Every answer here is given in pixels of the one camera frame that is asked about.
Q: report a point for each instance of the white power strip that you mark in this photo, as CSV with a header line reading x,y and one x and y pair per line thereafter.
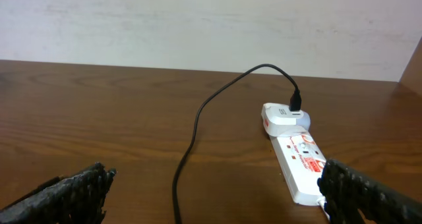
x,y
302,164

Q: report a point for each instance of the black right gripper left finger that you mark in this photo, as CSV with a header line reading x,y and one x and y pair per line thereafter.
x,y
78,198

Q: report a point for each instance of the white USB charger plug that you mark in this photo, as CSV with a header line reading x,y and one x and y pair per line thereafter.
x,y
278,120

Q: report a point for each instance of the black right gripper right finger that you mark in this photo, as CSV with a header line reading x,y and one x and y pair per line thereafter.
x,y
352,197

